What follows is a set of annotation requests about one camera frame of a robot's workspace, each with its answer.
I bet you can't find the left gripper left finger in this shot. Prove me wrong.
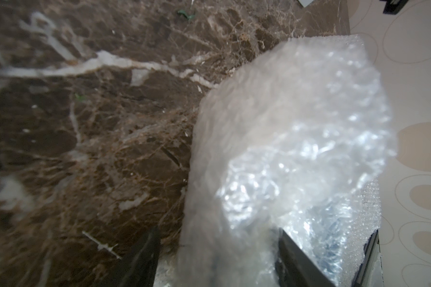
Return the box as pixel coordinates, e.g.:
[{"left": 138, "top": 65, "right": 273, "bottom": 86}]
[{"left": 100, "top": 227, "right": 160, "bottom": 287}]

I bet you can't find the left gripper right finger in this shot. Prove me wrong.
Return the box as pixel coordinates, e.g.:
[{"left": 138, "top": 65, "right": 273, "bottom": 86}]
[{"left": 275, "top": 228, "right": 335, "bottom": 287}]

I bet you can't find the white green small device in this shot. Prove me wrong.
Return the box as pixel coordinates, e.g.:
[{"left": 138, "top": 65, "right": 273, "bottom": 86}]
[{"left": 298, "top": 0, "right": 314, "bottom": 8}]

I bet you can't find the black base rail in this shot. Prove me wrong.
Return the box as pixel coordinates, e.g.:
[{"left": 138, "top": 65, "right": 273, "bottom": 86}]
[{"left": 352, "top": 230, "right": 380, "bottom": 287}]

